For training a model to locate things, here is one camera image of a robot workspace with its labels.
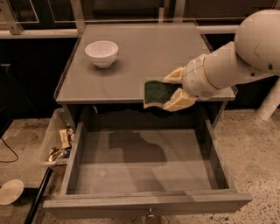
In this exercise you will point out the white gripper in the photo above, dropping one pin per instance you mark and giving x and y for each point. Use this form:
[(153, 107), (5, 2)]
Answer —
[(196, 78)]

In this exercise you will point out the green and yellow sponge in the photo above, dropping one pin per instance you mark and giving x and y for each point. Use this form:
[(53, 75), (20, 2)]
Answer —
[(156, 93)]

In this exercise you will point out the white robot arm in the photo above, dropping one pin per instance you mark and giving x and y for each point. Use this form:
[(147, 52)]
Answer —
[(254, 54)]

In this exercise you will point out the open grey top drawer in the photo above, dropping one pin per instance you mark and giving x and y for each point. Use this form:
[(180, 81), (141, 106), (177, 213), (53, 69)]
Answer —
[(115, 173)]

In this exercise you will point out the metal drawer knob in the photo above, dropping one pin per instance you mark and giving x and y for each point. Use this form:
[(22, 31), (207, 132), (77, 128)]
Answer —
[(150, 214)]

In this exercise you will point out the grey wooden cabinet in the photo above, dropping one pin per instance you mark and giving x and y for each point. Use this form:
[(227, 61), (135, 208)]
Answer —
[(146, 52)]

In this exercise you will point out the white ceramic bowl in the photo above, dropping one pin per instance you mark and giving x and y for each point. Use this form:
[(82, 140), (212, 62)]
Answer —
[(102, 53)]

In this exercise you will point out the snack packets in bin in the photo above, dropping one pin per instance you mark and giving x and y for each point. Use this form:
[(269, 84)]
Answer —
[(66, 136)]

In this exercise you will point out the clear plastic bin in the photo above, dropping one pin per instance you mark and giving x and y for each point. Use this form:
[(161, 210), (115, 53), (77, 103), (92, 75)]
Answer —
[(52, 139)]

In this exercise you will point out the black floor bar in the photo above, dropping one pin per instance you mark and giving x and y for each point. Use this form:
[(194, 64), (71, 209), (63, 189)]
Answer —
[(40, 192)]

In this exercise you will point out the white metal railing frame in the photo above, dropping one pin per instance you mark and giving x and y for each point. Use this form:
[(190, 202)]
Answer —
[(19, 17)]

